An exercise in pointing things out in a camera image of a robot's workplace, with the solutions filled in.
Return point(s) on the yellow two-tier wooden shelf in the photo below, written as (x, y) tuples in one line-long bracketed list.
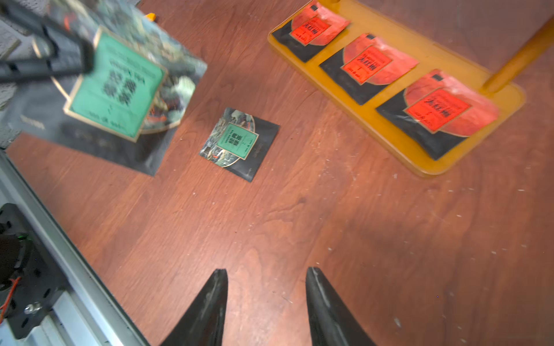
[(509, 98)]

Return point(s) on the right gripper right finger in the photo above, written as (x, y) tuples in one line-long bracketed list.
[(331, 322)]

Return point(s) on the green tea bag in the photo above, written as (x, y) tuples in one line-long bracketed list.
[(127, 109), (239, 143)]

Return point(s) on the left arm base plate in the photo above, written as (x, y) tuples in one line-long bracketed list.
[(31, 280)]

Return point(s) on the yellow utility knife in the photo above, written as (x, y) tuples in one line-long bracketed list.
[(151, 17)]

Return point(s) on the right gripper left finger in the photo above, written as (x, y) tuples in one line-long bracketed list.
[(203, 322)]

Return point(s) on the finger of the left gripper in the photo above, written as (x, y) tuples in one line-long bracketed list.
[(65, 54)]

